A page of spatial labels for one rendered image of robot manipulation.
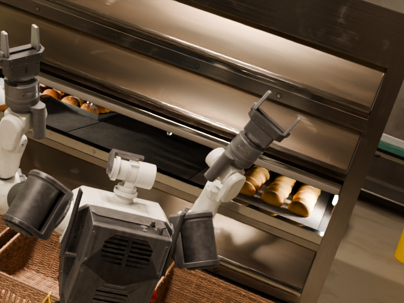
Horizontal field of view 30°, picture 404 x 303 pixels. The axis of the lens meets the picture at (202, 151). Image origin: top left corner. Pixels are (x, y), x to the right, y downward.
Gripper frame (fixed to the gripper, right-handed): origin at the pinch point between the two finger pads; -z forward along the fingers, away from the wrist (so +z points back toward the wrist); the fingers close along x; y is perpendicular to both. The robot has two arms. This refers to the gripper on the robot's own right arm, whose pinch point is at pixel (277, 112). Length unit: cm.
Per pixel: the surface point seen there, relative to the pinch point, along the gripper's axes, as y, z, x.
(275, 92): 90, 24, 11
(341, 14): 95, -15, 11
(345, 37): 95, -10, 4
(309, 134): 90, 27, -11
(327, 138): 91, 23, -17
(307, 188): 137, 62, -27
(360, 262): 451, 199, -124
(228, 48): 89, 23, 36
